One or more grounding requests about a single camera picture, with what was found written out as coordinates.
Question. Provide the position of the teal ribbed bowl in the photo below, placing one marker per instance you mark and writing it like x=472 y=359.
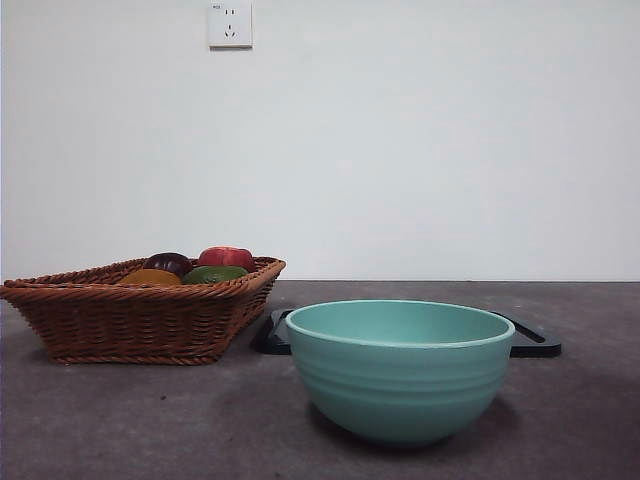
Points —
x=400 y=380

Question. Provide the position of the orange-brown round fruit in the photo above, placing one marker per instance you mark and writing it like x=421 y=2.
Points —
x=150 y=277

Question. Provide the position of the red apple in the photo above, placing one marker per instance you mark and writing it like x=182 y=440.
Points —
x=227 y=256

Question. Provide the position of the dark rectangular tray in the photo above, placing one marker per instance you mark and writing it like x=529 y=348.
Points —
x=272 y=335

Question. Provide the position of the green fruit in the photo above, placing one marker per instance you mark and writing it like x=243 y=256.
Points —
x=215 y=273

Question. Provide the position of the dark purple fruit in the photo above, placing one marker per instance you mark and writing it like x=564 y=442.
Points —
x=167 y=261

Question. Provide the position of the brown wicker basket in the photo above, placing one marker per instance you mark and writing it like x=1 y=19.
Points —
x=130 y=320

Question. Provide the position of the white wall socket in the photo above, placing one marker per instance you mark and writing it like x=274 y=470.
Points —
x=230 y=25

